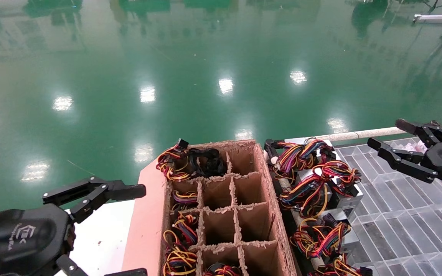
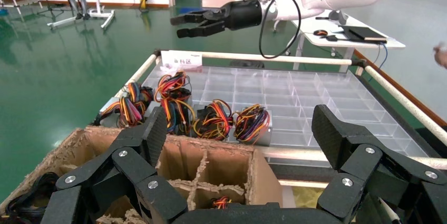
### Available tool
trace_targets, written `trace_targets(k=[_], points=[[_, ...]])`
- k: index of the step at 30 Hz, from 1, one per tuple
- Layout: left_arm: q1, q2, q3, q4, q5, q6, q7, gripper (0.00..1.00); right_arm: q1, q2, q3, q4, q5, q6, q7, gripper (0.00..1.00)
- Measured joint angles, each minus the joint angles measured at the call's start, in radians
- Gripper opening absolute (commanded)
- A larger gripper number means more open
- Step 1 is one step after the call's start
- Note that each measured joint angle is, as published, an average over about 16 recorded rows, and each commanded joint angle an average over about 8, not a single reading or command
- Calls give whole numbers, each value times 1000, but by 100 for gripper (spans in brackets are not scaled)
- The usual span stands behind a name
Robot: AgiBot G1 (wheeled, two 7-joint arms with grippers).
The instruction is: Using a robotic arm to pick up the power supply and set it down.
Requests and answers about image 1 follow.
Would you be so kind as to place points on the power supply with black connector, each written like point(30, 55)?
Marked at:
point(171, 165)

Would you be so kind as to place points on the clear plastic grid tray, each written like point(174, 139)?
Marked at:
point(397, 230)

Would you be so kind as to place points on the white pipe rail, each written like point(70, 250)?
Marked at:
point(359, 134)

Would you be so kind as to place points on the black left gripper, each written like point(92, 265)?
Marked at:
point(17, 241)

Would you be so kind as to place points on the cardboard divider box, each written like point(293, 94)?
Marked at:
point(255, 222)

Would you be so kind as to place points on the crumpled white plastic wrap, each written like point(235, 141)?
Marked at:
point(411, 147)

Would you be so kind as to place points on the grey metal floor stand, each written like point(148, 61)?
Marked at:
point(436, 18)

